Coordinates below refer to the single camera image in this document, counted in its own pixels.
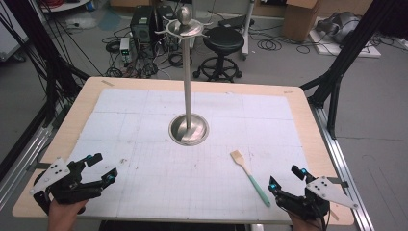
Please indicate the black computer tower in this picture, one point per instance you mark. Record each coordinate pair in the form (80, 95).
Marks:
(141, 25)

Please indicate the grey bag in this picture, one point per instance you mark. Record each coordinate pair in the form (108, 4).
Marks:
(340, 25)

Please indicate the white stand pole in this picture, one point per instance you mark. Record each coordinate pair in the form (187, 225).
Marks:
(248, 29)

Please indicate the aluminium rail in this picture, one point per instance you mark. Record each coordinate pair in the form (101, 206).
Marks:
(19, 173)
(343, 166)

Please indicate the person's right hand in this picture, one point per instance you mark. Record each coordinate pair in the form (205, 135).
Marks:
(304, 224)

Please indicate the black round stool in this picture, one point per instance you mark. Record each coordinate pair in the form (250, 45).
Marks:
(223, 40)

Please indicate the brown cardboard box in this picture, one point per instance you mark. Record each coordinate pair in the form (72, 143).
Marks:
(300, 19)

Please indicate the black flat device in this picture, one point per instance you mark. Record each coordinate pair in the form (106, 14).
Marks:
(234, 21)

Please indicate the person's left hand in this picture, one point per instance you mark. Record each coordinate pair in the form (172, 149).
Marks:
(65, 215)

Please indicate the black metal frame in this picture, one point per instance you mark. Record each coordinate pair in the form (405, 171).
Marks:
(340, 64)
(51, 73)

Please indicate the white flat board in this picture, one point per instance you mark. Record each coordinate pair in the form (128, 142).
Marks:
(365, 51)

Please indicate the white grid mat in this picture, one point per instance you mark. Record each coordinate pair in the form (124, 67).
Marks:
(144, 128)

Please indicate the small bench power supply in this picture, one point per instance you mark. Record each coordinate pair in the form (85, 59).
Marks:
(124, 48)

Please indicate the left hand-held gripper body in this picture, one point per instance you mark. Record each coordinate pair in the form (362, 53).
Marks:
(61, 187)

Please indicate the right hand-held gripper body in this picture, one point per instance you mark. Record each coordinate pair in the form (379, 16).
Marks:
(316, 199)

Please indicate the steel utensil rack stand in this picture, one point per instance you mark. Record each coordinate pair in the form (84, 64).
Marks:
(187, 96)

